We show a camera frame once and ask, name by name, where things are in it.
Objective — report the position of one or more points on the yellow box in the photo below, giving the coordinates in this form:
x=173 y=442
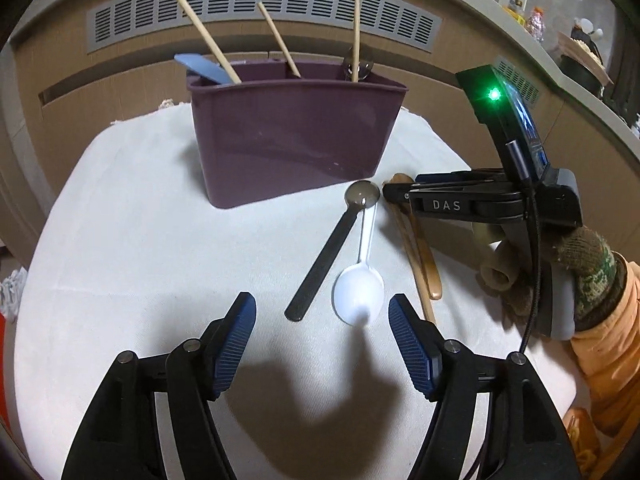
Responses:
x=515 y=12

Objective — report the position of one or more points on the wooden spoon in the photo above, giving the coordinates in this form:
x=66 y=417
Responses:
x=430 y=270

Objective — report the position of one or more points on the wooden chopstick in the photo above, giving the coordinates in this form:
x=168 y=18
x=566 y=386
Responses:
x=356 y=25
x=277 y=37
x=419 y=285
x=210 y=42

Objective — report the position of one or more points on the short grey vent grille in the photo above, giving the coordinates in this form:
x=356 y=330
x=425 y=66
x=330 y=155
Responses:
x=529 y=85

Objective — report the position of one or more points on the blue plastic spoon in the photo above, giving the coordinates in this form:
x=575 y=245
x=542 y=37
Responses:
x=205 y=66

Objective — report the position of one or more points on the long grey vent grille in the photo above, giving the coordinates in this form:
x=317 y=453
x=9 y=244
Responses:
x=125 y=17

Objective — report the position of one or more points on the white sneaker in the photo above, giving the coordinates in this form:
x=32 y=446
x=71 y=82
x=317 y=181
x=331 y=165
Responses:
x=12 y=292

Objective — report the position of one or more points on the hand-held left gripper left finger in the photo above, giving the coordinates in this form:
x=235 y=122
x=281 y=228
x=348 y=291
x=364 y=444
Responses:
x=235 y=345

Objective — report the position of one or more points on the person's right hand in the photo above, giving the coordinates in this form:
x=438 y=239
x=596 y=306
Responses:
x=595 y=270

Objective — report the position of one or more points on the purple utensil holder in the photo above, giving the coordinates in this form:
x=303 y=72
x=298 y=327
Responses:
x=290 y=135

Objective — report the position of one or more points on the large white plastic spoon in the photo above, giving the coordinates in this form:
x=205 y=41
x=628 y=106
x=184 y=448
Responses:
x=357 y=290

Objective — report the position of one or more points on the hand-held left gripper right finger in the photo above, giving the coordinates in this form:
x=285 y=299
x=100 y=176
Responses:
x=412 y=345

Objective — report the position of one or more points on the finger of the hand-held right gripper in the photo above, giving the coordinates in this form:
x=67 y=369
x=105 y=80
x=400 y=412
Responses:
x=400 y=192

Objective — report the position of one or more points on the black pot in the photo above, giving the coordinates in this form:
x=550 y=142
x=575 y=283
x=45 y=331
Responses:
x=580 y=72

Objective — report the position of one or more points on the bottle with orange cap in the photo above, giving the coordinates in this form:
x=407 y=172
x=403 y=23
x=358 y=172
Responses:
x=537 y=25

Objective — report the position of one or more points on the white cloth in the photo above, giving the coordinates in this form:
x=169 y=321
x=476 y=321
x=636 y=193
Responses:
x=125 y=235

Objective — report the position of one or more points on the tan basket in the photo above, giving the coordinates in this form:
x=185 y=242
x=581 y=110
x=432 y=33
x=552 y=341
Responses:
x=585 y=47

